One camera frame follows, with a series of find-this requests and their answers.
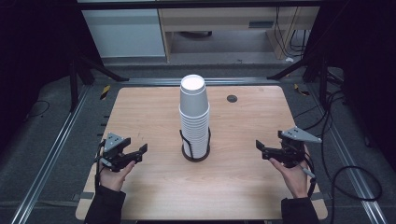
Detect stack of white paper cups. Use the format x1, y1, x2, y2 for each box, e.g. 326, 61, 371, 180
178, 74, 210, 159

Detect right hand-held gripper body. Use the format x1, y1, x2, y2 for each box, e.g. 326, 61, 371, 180
277, 126, 322, 169

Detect left hand-held gripper cable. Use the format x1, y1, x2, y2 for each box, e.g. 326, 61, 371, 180
93, 139, 107, 189

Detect black hanging desk cables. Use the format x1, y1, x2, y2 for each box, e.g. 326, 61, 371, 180
275, 7, 310, 59

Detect thin black floor cable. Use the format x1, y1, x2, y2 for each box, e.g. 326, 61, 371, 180
25, 100, 51, 121

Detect aluminium floor rail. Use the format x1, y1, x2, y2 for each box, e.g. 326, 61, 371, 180
306, 83, 389, 224
10, 85, 92, 224

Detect person's right hand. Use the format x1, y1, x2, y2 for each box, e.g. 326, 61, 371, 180
269, 146, 313, 199

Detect hand-held gripper cable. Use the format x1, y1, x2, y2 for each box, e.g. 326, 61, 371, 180
298, 152, 318, 199
93, 139, 107, 189

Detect person's left hand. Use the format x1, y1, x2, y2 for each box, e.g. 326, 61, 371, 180
99, 160, 136, 192

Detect right hand-held gripper cable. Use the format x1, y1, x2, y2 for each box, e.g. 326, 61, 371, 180
298, 152, 318, 199

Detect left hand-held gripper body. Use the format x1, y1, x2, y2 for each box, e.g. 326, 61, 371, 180
98, 133, 132, 173

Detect yellow black hazard tape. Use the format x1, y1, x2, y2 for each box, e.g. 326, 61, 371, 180
99, 85, 111, 101
293, 83, 311, 97

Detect thick black floor cable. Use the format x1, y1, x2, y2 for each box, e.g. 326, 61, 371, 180
293, 90, 383, 224

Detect black metal stand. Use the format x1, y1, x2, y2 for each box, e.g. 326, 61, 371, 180
68, 52, 130, 113
266, 52, 344, 107

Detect black wire cup holder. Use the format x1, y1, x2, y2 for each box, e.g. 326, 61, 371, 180
179, 126, 212, 163

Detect grey table bracket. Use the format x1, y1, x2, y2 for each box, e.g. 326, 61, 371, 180
310, 191, 332, 202
72, 191, 95, 202

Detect white cabinet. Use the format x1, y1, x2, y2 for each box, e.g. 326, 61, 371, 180
81, 8, 166, 59

